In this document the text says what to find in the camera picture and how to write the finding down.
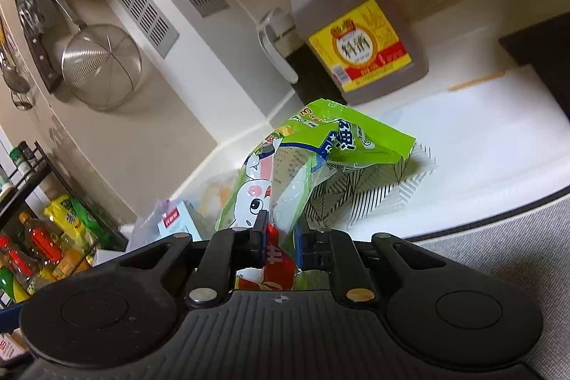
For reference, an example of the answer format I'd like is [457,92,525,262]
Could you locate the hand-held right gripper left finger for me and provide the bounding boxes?
[119,210,273,309]

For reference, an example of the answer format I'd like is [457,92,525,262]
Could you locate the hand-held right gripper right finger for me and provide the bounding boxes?
[294,229,442,305]

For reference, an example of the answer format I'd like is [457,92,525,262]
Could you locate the blue plastic wrapper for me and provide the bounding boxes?
[129,197,204,251]

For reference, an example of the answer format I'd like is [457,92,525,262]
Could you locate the green snack bag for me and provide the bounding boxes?
[216,98,417,292]

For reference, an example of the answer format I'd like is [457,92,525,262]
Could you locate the white orange plastic wrapper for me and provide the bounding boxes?
[198,175,241,221]

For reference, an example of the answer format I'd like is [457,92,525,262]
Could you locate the striped clear plastic wrapper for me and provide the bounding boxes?
[307,142,436,229]

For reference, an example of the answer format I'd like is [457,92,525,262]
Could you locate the green plastic bag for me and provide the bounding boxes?
[76,206,113,248]

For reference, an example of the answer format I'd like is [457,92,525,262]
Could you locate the yellow plastic bag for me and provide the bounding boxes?
[43,195,86,239]

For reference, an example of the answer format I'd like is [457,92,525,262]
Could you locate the cooking wine jug yellow cap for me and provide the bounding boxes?
[281,0,429,106]

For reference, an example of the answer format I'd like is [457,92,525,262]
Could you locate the grey fabric mat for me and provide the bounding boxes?
[414,197,570,363]

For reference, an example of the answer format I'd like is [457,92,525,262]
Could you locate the cooking oil bottle red label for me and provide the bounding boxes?
[18,211,90,283]

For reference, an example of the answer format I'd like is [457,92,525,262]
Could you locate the wooden flat stick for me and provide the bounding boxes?
[449,71,505,92]

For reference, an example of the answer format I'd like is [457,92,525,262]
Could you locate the dark bottle red cap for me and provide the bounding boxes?
[0,235,33,279]

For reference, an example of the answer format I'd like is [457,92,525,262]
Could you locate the green yellow squeeze bottle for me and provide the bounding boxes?
[0,266,33,306]

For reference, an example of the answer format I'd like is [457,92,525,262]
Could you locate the hanging steel ladle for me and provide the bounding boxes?
[0,17,32,93]

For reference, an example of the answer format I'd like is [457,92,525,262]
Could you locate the hanging kitchen cleaver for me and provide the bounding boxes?
[12,0,63,93]

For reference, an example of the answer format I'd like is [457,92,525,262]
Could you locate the dark sauce dispenser white handle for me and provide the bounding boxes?
[257,7,348,105]

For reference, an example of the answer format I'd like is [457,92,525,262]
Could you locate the black wire condiment rack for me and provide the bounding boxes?
[0,142,130,318]

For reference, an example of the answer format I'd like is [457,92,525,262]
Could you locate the steel wire strainer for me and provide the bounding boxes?
[39,0,143,111]

